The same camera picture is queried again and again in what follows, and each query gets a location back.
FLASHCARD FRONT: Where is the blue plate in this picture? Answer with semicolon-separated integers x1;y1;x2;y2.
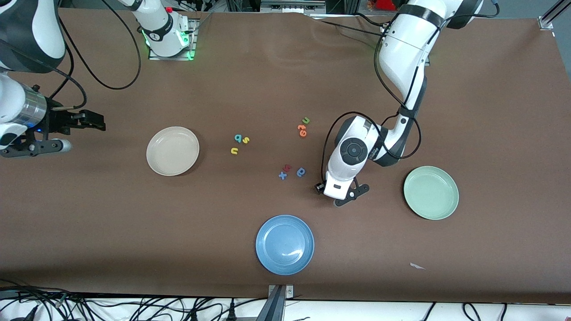
256;215;315;276

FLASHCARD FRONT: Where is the beige brown plate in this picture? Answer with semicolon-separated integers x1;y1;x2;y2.
146;127;200;177

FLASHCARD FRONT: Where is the brown table cover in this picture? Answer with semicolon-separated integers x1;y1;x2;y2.
0;7;571;306

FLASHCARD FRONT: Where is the green plate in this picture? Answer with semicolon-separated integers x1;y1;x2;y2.
403;166;459;220

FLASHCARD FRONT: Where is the grey metal box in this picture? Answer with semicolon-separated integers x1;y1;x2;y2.
261;0;326;14

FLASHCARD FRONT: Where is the grey metal bracket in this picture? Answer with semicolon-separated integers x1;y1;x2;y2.
257;284;295;321

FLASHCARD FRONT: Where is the aluminium frame corner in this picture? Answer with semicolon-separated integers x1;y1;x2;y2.
538;0;567;31

